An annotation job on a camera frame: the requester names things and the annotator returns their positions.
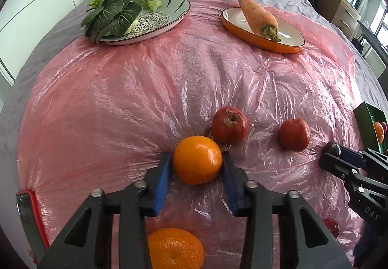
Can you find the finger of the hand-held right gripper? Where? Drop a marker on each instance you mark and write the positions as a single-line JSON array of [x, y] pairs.
[[351, 155], [333, 166]]

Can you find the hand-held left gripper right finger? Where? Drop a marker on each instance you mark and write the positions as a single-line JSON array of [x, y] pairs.
[[230, 187]]

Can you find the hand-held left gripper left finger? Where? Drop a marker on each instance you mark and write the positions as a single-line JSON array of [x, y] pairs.
[[162, 184]]

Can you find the green metal tray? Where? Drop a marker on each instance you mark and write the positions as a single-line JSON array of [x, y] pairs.
[[365, 123]]

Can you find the orange tangerine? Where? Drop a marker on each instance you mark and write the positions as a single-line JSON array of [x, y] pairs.
[[378, 132], [197, 159], [175, 249]]

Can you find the small red apple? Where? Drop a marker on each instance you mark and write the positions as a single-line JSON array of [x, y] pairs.
[[229, 126], [294, 134], [384, 126], [332, 225]]

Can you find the person's right hand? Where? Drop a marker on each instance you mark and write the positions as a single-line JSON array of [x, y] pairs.
[[363, 244]]

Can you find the pink plastic sheet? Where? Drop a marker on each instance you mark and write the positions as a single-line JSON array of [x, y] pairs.
[[121, 90]]

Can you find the dark shopping bag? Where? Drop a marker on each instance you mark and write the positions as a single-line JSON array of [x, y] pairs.
[[357, 46]]

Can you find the glass desk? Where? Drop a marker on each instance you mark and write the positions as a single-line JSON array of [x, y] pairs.
[[372, 38]]

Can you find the orange oval dish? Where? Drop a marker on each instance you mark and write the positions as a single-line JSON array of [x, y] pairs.
[[291, 35]]

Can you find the smartphone in red case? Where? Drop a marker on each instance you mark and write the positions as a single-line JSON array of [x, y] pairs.
[[28, 217]]

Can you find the wooden drawer cabinet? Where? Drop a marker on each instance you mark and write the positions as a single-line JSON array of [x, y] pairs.
[[342, 14]]

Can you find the carrot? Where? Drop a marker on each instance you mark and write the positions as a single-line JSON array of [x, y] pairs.
[[257, 14]]

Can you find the patterned grey plate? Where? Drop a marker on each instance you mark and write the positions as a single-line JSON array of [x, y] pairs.
[[169, 8]]

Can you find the green bok choy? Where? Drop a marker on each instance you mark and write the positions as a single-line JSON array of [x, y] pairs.
[[115, 11]]

